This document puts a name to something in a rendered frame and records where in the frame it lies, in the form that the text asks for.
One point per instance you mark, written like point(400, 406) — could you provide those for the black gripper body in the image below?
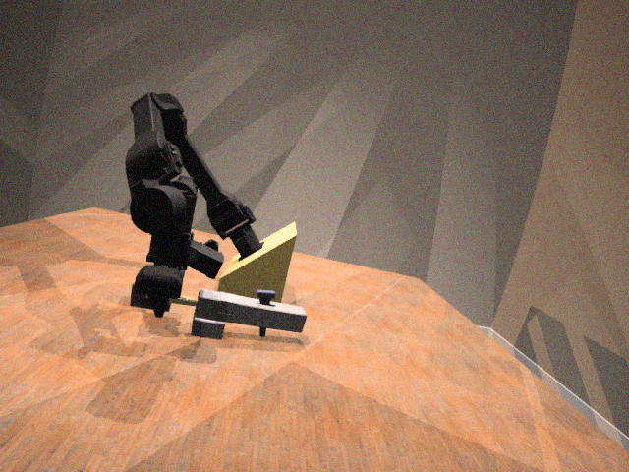
point(163, 279)

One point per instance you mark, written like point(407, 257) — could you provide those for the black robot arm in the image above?
point(160, 150)

